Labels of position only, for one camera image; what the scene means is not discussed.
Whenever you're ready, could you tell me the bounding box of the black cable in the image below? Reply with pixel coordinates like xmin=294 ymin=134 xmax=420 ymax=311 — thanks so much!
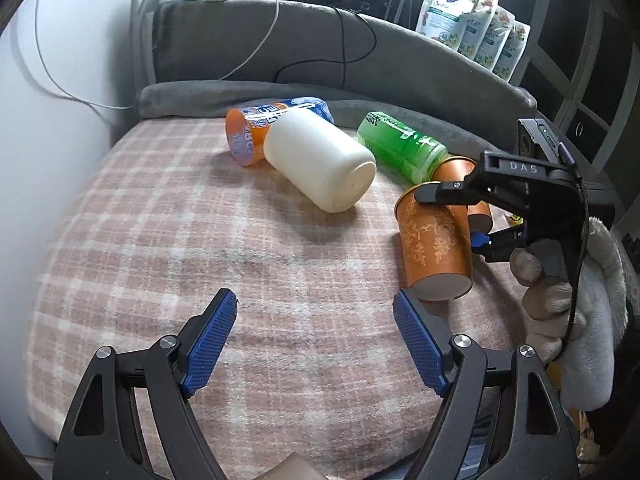
xmin=271 ymin=0 xmax=417 ymax=91

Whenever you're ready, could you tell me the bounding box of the white cable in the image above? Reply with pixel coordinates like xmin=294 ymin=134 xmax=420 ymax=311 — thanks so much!
xmin=32 ymin=0 xmax=281 ymax=111

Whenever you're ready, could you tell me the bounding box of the grey rolled blanket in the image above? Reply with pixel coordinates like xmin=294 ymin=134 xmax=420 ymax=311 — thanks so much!
xmin=137 ymin=80 xmax=497 ymax=158

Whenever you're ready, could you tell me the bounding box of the gloved right hand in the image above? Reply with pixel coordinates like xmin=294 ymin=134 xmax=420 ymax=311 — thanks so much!
xmin=510 ymin=248 xmax=589 ymax=368

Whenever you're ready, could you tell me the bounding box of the refill pouch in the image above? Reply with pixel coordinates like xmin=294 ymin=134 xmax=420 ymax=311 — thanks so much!
xmin=458 ymin=0 xmax=499 ymax=61
xmin=474 ymin=6 xmax=514 ymax=70
xmin=494 ymin=21 xmax=530 ymax=82
xmin=416 ymin=0 xmax=478 ymax=50

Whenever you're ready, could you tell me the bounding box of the pink plaid blanket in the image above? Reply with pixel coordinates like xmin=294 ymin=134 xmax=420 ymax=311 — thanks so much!
xmin=27 ymin=116 xmax=532 ymax=480

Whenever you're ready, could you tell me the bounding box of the white plastic cup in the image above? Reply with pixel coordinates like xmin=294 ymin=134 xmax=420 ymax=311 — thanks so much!
xmin=264 ymin=107 xmax=376 ymax=214

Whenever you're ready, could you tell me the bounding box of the grey sofa backrest cushion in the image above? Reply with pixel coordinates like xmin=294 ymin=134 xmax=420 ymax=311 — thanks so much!
xmin=144 ymin=0 xmax=537 ymax=136

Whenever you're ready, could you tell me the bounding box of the orange patterned paper cup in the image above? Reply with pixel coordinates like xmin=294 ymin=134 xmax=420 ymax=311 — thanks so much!
xmin=395 ymin=186 xmax=473 ymax=301

